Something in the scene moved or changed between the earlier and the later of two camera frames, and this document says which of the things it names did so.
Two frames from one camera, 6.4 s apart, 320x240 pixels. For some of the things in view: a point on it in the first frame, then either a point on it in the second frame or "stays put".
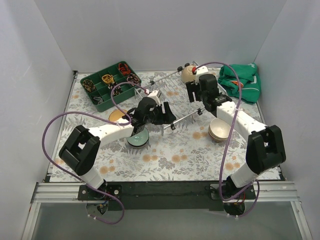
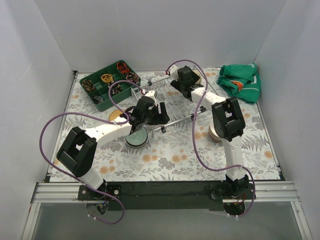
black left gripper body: [162, 113] stays put
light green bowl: [139, 139] stays put
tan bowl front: [116, 114] stays put
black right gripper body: [194, 89] → [178, 84]
